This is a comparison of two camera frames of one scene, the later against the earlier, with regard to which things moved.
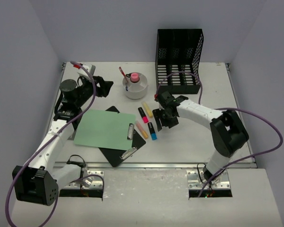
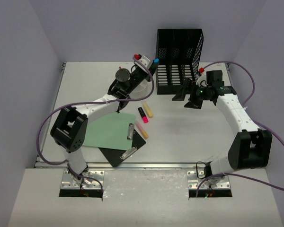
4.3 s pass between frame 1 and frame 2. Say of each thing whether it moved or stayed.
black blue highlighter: moved
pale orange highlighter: stayed
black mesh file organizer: stayed
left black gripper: moved
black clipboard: stayed
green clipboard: stayed
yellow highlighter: stayed
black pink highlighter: stayed
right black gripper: moved
